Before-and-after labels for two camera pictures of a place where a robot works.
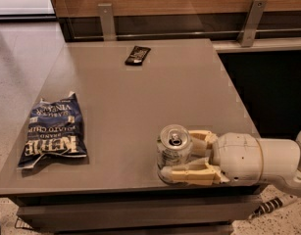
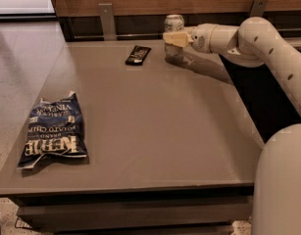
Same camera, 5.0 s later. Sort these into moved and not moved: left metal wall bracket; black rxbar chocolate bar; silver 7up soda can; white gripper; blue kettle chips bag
Moved: silver 7up soda can; white gripper
Not moved: black rxbar chocolate bar; left metal wall bracket; blue kettle chips bag
